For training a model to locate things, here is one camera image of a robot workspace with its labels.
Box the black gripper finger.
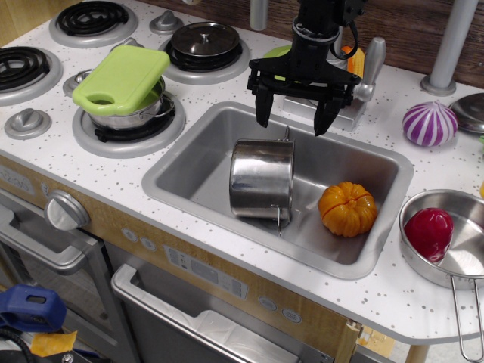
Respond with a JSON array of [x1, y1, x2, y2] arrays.
[[314, 98, 344, 136], [256, 87, 274, 128]]

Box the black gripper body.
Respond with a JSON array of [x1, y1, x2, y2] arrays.
[[247, 29, 361, 107]]

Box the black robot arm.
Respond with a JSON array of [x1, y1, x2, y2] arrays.
[[247, 1, 365, 136]]

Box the steel pot lying sideways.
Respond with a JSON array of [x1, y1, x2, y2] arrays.
[[228, 127, 295, 235]]

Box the steel pot lid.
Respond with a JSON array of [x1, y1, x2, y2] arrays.
[[171, 22, 240, 57]]

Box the grey sink basin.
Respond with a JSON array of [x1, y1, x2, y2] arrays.
[[142, 102, 413, 279]]

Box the steel pot on burner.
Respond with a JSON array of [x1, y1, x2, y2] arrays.
[[88, 77, 175, 131]]

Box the silver toy faucet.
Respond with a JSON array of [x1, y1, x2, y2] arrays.
[[283, 37, 386, 132]]

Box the green toy plate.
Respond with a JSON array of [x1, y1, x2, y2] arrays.
[[259, 45, 303, 85]]

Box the yellow toy corn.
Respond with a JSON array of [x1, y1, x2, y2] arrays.
[[346, 48, 365, 78]]

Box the orange toy pumpkin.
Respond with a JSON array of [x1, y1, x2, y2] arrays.
[[318, 181, 378, 237]]

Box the purple striped toy onion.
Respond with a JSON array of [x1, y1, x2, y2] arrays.
[[402, 101, 458, 147]]

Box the grey stove knob top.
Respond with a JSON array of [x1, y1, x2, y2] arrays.
[[149, 10, 184, 35]]

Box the grey stove knob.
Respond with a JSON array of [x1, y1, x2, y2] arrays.
[[63, 69, 92, 98], [149, 10, 184, 35], [5, 108, 51, 140]]

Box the green plastic cutting board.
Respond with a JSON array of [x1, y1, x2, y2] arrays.
[[72, 45, 170, 116]]

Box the steel lid at right edge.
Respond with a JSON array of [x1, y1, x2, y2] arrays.
[[450, 92, 484, 135]]

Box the red toy fruit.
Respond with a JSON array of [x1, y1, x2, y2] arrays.
[[404, 208, 454, 263]]

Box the steel frying pan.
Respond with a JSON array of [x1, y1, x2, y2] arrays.
[[398, 189, 483, 362]]

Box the black coil burner back left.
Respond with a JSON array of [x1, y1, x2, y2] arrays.
[[48, 1, 138, 48]]

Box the black coil burner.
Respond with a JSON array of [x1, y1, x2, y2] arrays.
[[1, 46, 63, 106], [48, 1, 138, 48]]

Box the grey stove knob middle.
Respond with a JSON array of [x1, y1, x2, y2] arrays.
[[63, 69, 92, 98]]

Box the silver oven dial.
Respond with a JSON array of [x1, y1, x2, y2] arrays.
[[44, 190, 90, 231]]

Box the grey stove knob left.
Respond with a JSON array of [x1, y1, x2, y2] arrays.
[[5, 108, 51, 140]]

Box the black coil burner far left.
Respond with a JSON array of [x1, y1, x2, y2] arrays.
[[1, 46, 63, 106]]

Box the blue clamp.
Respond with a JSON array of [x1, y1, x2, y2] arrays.
[[1, 284, 67, 333]]

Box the yellow tape piece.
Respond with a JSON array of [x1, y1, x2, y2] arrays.
[[30, 331, 77, 358]]

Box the grey post centre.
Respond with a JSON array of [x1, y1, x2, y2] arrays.
[[250, 0, 269, 31]]

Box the grey post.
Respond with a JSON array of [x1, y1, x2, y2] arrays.
[[420, 0, 479, 97], [250, 0, 269, 31]]

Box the grey post right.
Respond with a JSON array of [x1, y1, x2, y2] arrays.
[[420, 0, 479, 97]]

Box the grey dishwasher door handle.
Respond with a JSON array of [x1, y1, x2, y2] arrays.
[[110, 263, 334, 363]]

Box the grey oven door handle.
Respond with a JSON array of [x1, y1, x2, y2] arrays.
[[1, 206, 101, 275]]

